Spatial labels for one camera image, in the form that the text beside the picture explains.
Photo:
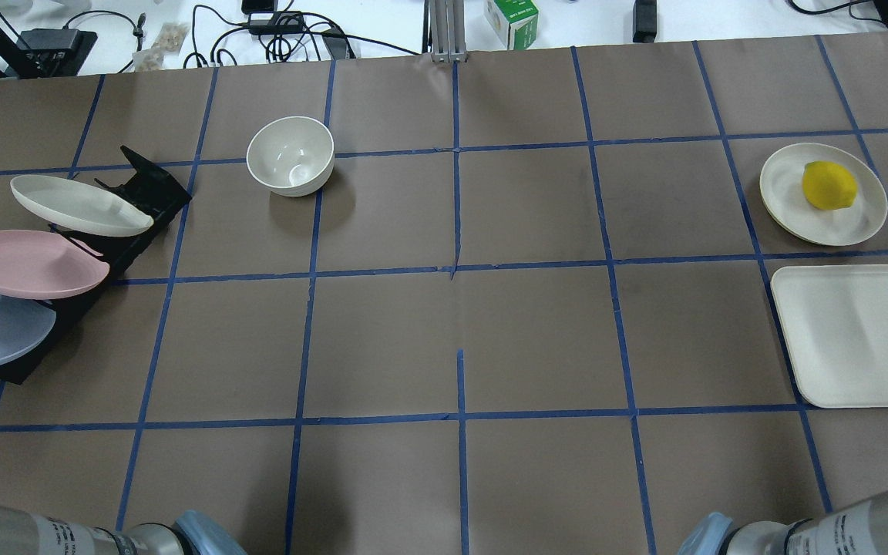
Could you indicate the aluminium frame post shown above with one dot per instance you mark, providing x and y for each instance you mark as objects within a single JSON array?
[{"x": 444, "y": 35}]

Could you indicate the cream plate in rack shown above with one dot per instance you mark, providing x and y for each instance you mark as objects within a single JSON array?
[{"x": 79, "y": 207}]

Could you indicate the black camera stand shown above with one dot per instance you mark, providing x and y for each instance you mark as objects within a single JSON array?
[{"x": 41, "y": 52}]

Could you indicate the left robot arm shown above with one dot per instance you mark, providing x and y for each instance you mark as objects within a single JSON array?
[{"x": 192, "y": 533}]

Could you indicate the cream bowl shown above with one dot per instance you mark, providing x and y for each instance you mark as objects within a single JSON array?
[{"x": 293, "y": 156}]

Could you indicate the cream plate under lemon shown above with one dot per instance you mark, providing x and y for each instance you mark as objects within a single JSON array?
[{"x": 782, "y": 194}]

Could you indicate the black plate rack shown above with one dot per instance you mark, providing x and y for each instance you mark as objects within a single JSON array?
[{"x": 152, "y": 190}]

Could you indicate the white rectangular tray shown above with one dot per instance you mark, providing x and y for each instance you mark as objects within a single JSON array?
[{"x": 835, "y": 323}]

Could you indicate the yellow lemon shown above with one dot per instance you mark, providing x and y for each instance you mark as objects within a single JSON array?
[{"x": 828, "y": 185}]

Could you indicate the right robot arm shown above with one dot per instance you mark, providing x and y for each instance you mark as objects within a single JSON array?
[{"x": 861, "y": 528}]

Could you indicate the green white box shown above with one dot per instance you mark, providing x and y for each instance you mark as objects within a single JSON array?
[{"x": 515, "y": 22}]

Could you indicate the black power adapter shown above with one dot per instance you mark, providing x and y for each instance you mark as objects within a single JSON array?
[{"x": 644, "y": 21}]

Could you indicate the pink plate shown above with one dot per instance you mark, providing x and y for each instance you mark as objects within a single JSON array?
[{"x": 41, "y": 265}]

